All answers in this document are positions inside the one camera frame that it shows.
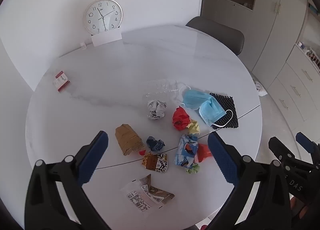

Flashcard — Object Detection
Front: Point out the round white wall clock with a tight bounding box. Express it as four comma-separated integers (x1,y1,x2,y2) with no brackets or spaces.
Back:
83,0,123,34

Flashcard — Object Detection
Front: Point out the blue bird printed packet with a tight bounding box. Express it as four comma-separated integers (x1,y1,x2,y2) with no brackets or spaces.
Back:
173,134,199,168

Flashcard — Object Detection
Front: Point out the orange-red snack wrapper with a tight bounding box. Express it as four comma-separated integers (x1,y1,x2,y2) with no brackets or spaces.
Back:
196,143,213,163

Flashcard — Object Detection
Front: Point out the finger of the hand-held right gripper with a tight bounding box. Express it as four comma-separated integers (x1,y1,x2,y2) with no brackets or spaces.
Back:
295,132,320,164
268,136,296,168

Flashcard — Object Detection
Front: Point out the grey chair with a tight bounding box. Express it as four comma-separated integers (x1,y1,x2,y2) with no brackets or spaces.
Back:
185,16,245,56

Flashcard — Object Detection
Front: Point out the white crumpled cloth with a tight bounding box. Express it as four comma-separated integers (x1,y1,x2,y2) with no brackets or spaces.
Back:
252,78,268,97

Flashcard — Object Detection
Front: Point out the crumpled red paper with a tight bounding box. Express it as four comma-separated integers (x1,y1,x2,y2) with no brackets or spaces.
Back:
172,106,191,131

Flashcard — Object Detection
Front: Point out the crumpled newspaper ball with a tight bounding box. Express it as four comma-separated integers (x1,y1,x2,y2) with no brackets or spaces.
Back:
147,99,167,120

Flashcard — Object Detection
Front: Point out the white wire rack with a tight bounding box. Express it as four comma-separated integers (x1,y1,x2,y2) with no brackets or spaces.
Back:
306,47,320,73

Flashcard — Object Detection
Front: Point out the blue face mask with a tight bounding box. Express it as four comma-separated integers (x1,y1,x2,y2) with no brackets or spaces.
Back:
198,98,238,128
176,85,213,111

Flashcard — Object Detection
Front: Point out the crumpled green paper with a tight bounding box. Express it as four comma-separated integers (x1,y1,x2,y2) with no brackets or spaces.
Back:
185,162,200,174

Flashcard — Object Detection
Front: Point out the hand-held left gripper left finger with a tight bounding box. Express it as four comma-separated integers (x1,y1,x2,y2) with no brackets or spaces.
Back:
24,130,110,230

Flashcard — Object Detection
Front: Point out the beige drawer unit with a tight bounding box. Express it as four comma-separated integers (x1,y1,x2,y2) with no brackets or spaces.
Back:
266,44,320,131

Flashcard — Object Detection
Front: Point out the clear plastic bag with labels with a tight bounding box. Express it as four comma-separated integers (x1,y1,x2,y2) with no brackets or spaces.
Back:
120,174,175,212

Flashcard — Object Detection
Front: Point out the crumpled blue paper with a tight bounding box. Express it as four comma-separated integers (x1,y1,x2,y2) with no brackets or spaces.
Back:
146,136,166,152

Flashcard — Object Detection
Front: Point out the person's right hand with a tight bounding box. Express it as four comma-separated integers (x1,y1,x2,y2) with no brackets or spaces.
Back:
290,194,320,222

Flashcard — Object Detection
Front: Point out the tall beige cabinet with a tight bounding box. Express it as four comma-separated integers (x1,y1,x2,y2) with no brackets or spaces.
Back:
199,0,312,79

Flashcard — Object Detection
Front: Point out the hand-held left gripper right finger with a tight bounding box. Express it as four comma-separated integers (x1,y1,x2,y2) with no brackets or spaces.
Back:
207,132,293,230

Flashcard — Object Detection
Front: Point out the black ribbed foam mat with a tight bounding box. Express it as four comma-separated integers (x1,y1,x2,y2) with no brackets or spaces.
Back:
209,92,239,130

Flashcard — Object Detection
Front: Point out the small red white box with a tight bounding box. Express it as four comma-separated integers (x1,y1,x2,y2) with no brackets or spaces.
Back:
53,71,70,92

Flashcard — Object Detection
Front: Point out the crumpled yellow paper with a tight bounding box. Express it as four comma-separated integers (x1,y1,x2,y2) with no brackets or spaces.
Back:
186,119,201,135

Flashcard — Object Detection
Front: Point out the white card stand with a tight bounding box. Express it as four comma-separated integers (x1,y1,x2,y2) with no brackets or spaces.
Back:
91,30,123,47

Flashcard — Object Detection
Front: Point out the brown white snack wrapper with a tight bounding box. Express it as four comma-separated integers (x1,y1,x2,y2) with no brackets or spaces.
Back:
142,152,168,174

